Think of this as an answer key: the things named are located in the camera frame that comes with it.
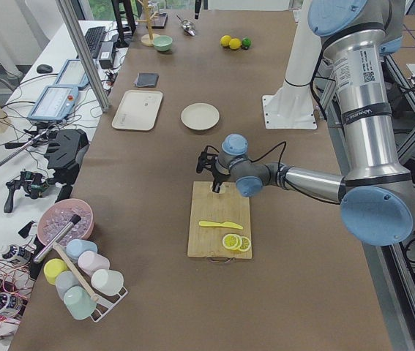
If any green lime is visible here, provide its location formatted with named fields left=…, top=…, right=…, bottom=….
left=242, top=37, right=252, bottom=50

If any lemon slice back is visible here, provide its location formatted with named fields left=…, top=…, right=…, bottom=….
left=238, top=236, right=252, bottom=252

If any white cup rack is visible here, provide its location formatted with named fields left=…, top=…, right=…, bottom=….
left=87, top=287, right=128, bottom=322

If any teach pendant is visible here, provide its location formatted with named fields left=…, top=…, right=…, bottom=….
left=54, top=58, right=89, bottom=90
left=27, top=85, right=79, bottom=122

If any wooden cup tree stand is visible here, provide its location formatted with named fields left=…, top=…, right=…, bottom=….
left=138, top=0, right=160, bottom=47

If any yellow lemon outer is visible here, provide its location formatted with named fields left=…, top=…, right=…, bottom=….
left=220, top=35, right=231, bottom=48

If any aluminium frame post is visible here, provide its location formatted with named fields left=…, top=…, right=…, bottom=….
left=56, top=0, right=110, bottom=113

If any lemon slice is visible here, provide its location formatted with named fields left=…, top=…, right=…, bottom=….
left=238, top=236, right=252, bottom=252
left=222, top=233, right=242, bottom=251

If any yellow cup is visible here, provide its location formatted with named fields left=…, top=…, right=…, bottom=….
left=43, top=258, right=68, bottom=285

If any teach pendant far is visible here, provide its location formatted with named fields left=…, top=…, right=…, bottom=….
left=54, top=58, right=89, bottom=90

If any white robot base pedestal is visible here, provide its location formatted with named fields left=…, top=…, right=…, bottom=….
left=262, top=0, right=321, bottom=129

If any yellow lemon near lime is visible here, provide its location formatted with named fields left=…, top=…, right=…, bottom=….
left=228, top=38, right=242, bottom=50

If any mint green bowl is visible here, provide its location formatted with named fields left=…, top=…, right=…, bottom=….
left=152, top=35, right=173, bottom=53

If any cream rectangular tray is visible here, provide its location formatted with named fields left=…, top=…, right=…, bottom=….
left=111, top=90, right=163, bottom=132

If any bamboo cutting board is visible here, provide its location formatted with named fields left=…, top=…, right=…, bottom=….
left=187, top=181, right=253, bottom=260

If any black computer mouse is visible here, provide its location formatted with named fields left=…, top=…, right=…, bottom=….
left=36, top=64, right=53, bottom=74

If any teach pendant near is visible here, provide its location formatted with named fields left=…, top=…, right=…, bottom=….
left=27, top=85, right=79, bottom=122

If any white cup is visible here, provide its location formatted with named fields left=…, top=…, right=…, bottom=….
left=91, top=269, right=124, bottom=296

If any black keyboard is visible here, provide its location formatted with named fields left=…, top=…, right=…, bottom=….
left=84, top=26, right=105, bottom=59

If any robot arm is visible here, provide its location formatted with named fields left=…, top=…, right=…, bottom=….
left=196, top=1, right=415, bottom=246

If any pink bowl of ice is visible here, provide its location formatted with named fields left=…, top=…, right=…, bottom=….
left=37, top=198, right=95, bottom=246

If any metal scoop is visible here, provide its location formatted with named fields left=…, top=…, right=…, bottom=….
left=176, top=15, right=196, bottom=37

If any blue cup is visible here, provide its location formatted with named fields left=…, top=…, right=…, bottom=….
left=65, top=239, right=98, bottom=263

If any grey cup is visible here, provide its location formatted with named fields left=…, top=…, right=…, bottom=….
left=55, top=271, right=80, bottom=301

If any yellow plastic knife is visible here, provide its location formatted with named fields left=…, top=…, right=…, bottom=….
left=198, top=220, right=244, bottom=230

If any pink cup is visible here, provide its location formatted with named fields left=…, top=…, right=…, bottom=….
left=78, top=250, right=110, bottom=276

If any lemon slice front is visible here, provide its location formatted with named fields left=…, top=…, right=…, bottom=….
left=222, top=233, right=242, bottom=251

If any mint cup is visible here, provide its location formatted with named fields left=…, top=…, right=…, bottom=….
left=63, top=286, right=97, bottom=320

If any metal muddler black tip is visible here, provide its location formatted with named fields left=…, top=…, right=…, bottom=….
left=32, top=214, right=81, bottom=264

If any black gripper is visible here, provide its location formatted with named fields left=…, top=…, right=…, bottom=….
left=196, top=146, right=233, bottom=193

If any grey folded cloth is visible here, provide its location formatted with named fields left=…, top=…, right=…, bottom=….
left=134, top=72, right=159, bottom=88

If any cream round plate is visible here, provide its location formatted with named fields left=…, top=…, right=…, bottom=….
left=181, top=102, right=220, bottom=131

